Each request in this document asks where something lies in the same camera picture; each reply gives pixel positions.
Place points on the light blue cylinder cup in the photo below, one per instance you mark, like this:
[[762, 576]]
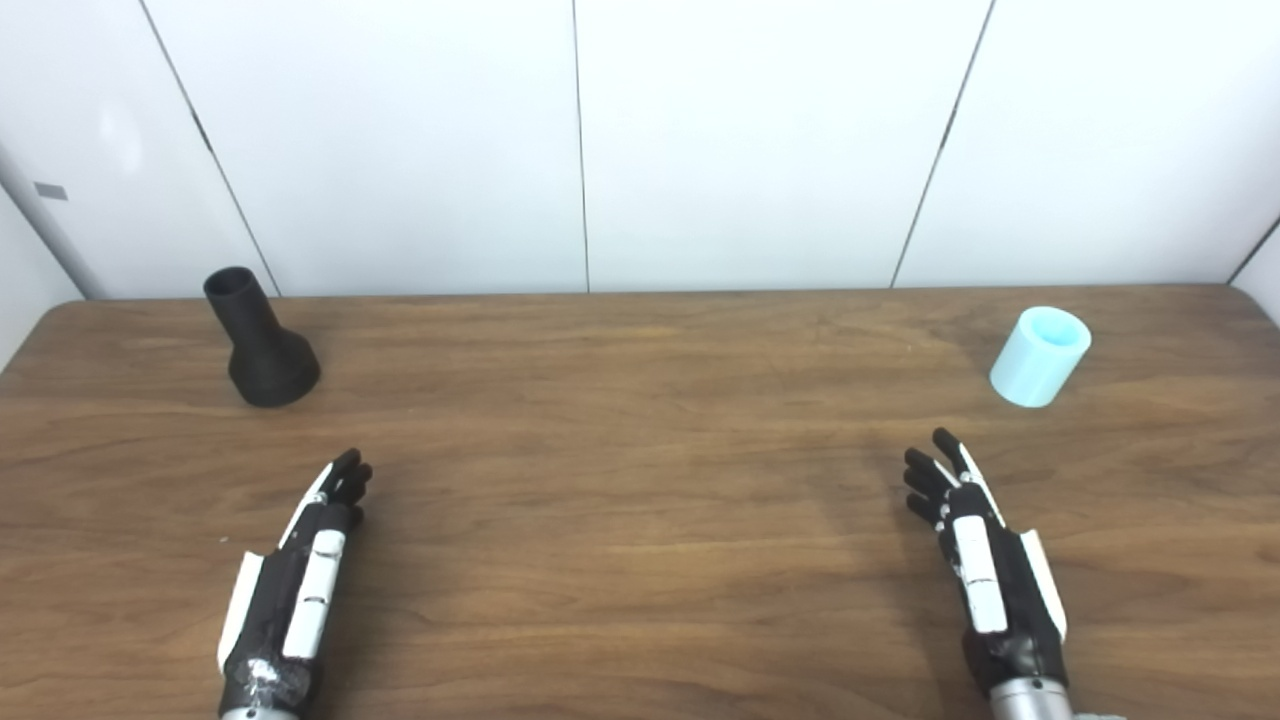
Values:
[[1038, 360]]

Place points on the small grey wall label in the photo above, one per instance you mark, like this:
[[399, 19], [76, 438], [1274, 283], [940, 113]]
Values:
[[50, 191]]

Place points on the grey wall corner strip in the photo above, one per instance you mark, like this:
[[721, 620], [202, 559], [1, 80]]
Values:
[[45, 225]]

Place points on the black flared nozzle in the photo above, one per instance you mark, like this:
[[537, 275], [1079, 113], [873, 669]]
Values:
[[265, 365]]

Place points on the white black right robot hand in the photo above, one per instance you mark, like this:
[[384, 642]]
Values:
[[1015, 600]]

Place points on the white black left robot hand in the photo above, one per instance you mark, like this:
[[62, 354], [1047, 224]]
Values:
[[262, 620]]

